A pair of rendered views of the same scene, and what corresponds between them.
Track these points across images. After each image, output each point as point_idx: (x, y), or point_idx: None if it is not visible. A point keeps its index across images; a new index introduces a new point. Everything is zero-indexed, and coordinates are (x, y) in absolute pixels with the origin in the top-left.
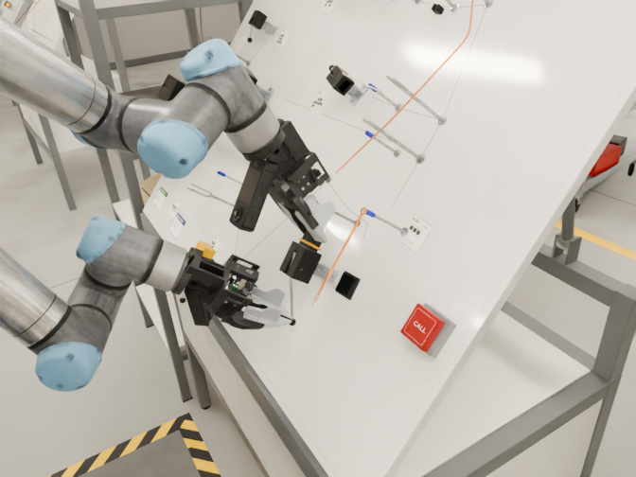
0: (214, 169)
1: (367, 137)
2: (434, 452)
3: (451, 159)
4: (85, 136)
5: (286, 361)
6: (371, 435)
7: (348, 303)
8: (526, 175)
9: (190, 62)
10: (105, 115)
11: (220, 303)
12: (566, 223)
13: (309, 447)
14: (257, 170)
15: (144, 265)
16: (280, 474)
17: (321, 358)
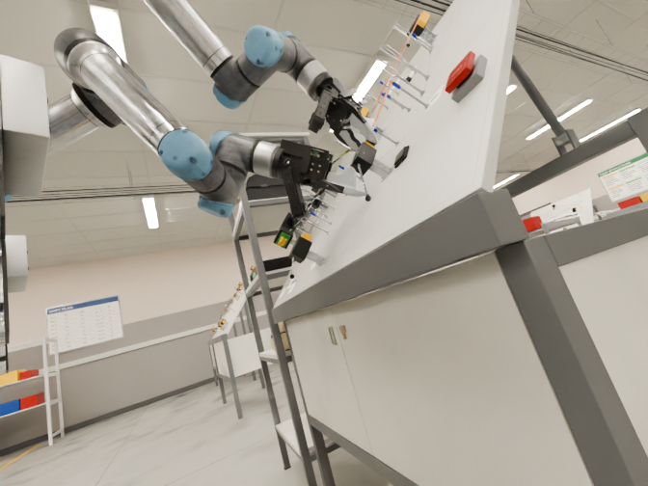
0: (312, 244)
1: (391, 130)
2: None
3: (440, 70)
4: (219, 75)
5: (371, 229)
6: (458, 153)
7: (406, 159)
8: (486, 13)
9: None
10: (229, 58)
11: (307, 164)
12: (553, 121)
13: (406, 229)
14: (320, 95)
15: (251, 143)
16: (410, 434)
17: (396, 194)
